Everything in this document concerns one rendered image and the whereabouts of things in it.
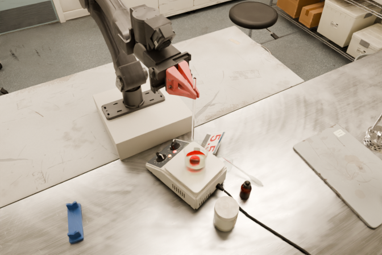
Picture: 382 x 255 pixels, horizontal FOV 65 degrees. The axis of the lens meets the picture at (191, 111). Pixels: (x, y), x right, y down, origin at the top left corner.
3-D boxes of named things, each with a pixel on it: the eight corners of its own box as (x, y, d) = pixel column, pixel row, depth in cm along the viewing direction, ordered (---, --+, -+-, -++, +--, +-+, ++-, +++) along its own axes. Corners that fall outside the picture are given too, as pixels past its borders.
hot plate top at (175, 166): (162, 168, 79) (162, 166, 78) (192, 142, 85) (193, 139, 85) (196, 196, 73) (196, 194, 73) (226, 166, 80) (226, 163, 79)
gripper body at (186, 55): (192, 54, 64) (173, 38, 68) (153, 72, 60) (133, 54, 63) (192, 77, 69) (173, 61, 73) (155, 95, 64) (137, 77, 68)
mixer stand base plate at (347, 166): (291, 147, 94) (291, 145, 93) (336, 124, 100) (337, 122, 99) (372, 230, 75) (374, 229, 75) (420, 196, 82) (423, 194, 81)
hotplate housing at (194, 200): (145, 169, 88) (142, 153, 82) (176, 143, 95) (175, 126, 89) (202, 218, 78) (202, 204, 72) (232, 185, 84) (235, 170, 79)
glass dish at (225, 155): (215, 155, 91) (215, 151, 90) (233, 158, 91) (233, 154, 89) (212, 170, 88) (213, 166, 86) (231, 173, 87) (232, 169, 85)
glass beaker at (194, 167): (178, 166, 79) (177, 146, 73) (198, 154, 82) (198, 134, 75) (194, 184, 75) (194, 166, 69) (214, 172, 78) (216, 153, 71)
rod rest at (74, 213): (67, 208, 80) (63, 201, 77) (81, 204, 80) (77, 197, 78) (70, 244, 73) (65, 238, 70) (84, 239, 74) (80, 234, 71)
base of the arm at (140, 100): (164, 80, 93) (155, 70, 98) (102, 101, 86) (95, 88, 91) (166, 100, 99) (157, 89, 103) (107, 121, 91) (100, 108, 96)
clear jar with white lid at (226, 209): (212, 231, 75) (214, 217, 69) (212, 209, 79) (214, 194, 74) (236, 233, 75) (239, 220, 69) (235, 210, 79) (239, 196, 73)
